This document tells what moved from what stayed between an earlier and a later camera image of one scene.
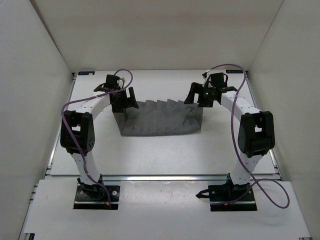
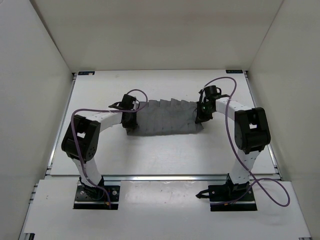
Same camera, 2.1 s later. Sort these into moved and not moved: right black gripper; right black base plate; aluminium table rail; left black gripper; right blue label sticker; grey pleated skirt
Moved: right black gripper; left black gripper
Not moved: grey pleated skirt; aluminium table rail; right blue label sticker; right black base plate
